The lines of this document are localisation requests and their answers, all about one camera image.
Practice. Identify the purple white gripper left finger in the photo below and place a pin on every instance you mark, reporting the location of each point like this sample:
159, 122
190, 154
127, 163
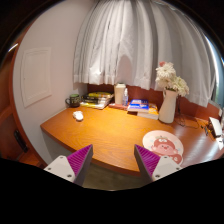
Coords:
73, 167

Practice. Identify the white cylindrical container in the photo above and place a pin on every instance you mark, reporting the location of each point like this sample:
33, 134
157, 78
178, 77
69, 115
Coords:
118, 92

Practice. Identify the yellow white book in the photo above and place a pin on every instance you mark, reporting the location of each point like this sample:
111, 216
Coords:
152, 112

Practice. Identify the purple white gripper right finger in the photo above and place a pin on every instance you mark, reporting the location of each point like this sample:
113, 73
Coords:
153, 167

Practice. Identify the round pink cartoon mouse pad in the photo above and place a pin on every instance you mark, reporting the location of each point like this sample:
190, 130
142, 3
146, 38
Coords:
164, 143

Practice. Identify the white sheer curtain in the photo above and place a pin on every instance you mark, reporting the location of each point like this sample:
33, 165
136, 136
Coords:
123, 41

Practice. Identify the white wall panel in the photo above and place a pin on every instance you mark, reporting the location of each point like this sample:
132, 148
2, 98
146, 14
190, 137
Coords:
35, 75

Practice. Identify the stack of books left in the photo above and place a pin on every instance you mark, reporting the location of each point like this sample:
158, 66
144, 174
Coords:
97, 100

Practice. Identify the white flower bouquet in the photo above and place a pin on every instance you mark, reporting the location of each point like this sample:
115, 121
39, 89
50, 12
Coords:
167, 78

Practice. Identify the dark green mug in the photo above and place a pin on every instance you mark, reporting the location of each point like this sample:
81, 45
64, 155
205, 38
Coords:
73, 101

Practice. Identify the red flat book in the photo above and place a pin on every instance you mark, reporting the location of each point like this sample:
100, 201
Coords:
118, 106

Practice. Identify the white ceramic vase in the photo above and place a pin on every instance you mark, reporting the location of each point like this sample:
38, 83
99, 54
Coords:
167, 110

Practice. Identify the clear spray bottle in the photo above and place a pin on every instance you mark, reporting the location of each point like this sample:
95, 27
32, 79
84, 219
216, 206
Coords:
125, 97

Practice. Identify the white device at right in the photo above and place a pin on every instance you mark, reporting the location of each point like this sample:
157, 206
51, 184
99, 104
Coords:
216, 126

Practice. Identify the white computer mouse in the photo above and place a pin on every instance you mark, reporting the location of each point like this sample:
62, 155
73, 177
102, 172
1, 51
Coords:
78, 115

